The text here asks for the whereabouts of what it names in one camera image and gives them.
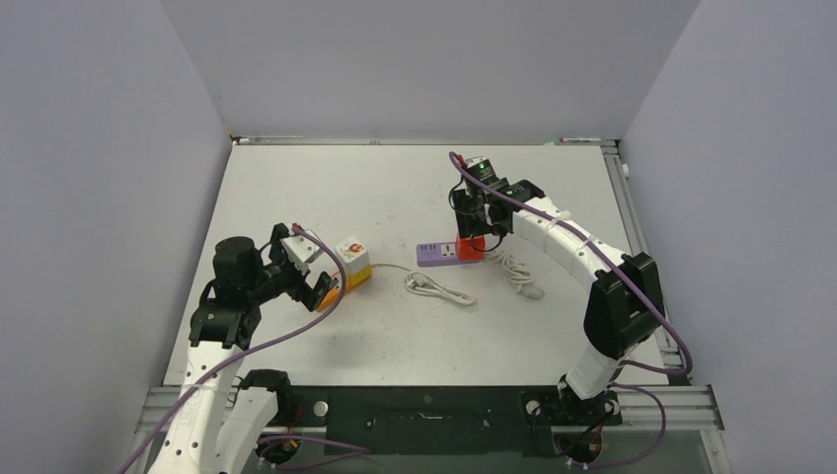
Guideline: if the aluminium frame rail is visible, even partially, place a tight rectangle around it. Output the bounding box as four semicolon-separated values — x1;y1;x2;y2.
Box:
135;385;724;434

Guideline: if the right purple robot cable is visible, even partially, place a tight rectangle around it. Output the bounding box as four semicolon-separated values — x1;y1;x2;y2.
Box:
448;151;695;471

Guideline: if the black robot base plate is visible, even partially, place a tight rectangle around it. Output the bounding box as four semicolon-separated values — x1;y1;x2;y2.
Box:
267;385;623;456

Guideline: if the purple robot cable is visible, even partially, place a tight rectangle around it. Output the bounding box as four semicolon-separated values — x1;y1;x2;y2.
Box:
114;224;371;474
448;151;695;471

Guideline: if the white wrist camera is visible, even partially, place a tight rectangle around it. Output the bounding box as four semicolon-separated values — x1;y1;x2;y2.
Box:
463;156;496;182
271;228;324;275

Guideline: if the white cube plug adapter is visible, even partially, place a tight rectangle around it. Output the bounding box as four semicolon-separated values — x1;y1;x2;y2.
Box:
334;235;371;277

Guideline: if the red cube plug adapter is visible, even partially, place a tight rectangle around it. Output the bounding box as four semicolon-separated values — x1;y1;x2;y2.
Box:
454;236;486;264

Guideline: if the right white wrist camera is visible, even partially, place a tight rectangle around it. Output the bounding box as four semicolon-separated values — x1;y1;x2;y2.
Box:
463;156;496;182

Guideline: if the orange power strip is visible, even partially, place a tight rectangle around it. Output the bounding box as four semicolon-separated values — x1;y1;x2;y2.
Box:
317;285;342;312

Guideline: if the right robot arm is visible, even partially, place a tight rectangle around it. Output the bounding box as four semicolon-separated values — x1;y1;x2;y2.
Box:
449;153;664;423

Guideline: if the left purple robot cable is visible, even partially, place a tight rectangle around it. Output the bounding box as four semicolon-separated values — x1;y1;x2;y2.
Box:
114;224;371;474

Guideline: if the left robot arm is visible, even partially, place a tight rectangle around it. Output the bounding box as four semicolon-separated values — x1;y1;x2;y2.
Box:
148;223;338;473

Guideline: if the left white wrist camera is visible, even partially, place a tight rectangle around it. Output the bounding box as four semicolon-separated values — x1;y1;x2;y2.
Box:
271;228;324;275

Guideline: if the purple power strip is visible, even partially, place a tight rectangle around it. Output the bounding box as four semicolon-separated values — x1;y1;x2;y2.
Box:
416;241;461;268

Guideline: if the yellow cube plug adapter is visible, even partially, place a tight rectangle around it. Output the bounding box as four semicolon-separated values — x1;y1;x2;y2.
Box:
345;265;372;292

